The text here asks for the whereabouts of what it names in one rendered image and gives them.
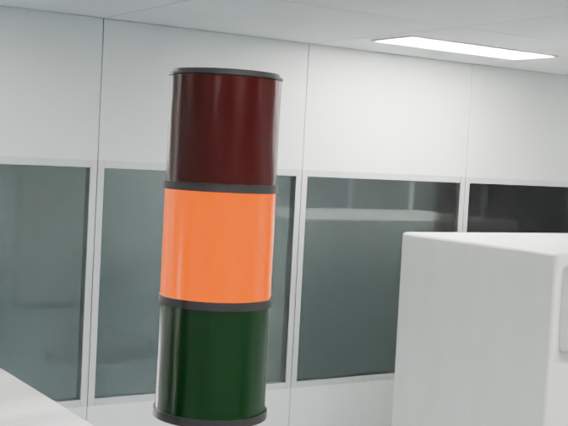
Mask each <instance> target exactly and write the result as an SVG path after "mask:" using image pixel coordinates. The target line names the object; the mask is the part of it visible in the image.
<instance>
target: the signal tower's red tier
mask: <svg viewBox="0 0 568 426"><path fill-rule="evenodd" d="M280 111H281V81H278V80H273V79H262V78H254V77H244V76H232V75H216V74H175V75H171V77H170V95H169V113H168V131H167V168H166V180H171V181H179V182H191V183H219V184H237V185H264V186H274V185H276V177H277V160H278V144H279V127H280Z"/></svg>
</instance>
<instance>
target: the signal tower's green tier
mask: <svg viewBox="0 0 568 426"><path fill-rule="evenodd" d="M269 323H270V309H264V310H258V311H248V312H213V311H199V310H191V309H179V308H174V307H169V306H166V305H163V304H161V303H160V313H159V332H158V351H157V369H156V408H157V409H158V410H160V411H161V412H164V413H167V414H170V415H173V416H177V417H181V418H192V419H201V420H233V419H242V418H251V417H254V416H257V415H259V414H261V413H262V412H263V411H264V410H265V389H266V372H267V356H268V340H269Z"/></svg>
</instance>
